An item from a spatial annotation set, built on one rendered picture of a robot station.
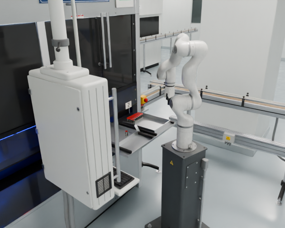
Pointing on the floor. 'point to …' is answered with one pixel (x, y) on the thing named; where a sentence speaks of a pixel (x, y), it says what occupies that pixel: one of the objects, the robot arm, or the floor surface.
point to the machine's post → (138, 81)
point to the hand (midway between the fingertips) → (169, 102)
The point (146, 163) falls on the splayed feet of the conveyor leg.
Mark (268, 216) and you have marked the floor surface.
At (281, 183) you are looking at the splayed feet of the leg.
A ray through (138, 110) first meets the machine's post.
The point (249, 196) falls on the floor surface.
